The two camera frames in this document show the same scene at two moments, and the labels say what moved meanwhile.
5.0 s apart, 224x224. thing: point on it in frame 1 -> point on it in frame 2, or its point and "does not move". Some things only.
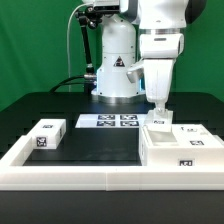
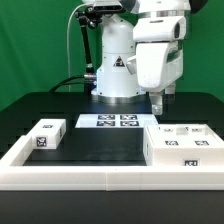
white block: (159, 122) -> (168, 135)
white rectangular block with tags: (48, 133) does not move
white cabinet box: (184, 145) does not move
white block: (195, 136) does not move
